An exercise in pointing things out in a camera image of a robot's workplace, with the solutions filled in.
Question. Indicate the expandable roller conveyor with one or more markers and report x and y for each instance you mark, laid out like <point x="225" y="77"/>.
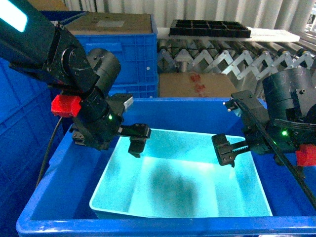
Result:
<point x="242" y="60"/>

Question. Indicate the blue crate with cardboard lid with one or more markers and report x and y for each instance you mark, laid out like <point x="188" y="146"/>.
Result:
<point x="132" y="38"/>

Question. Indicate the brown cardboard box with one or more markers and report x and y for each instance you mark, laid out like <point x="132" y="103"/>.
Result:
<point x="199" y="85"/>

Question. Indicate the red camera mount wrist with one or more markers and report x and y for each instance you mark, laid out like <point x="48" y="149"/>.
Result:
<point x="66" y="106"/>
<point x="306" y="155"/>

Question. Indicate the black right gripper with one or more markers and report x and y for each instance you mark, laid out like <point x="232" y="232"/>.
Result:
<point x="261" y="128"/>

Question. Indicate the large blue crate foreground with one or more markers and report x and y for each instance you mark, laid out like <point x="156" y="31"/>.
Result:
<point x="59" y="205"/>

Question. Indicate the red camera mount right wrist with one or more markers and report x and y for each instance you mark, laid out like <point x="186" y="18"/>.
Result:
<point x="306" y="155"/>

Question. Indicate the blue crate far left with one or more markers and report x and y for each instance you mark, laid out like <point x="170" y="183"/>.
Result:
<point x="26" y="125"/>

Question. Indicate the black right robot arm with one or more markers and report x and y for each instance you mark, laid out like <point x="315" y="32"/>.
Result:
<point x="289" y="118"/>

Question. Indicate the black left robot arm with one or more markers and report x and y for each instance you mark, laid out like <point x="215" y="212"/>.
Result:
<point x="50" y="53"/>

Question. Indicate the red camera mount left wrist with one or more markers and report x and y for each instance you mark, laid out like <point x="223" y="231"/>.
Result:
<point x="66" y="106"/>

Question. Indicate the teal plastic bin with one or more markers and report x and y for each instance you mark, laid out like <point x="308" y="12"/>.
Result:
<point x="178" y="176"/>

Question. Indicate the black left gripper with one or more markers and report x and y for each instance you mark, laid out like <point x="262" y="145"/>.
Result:
<point x="99" y="121"/>

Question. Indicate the black compartment tray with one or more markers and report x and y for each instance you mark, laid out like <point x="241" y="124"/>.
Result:
<point x="209" y="28"/>

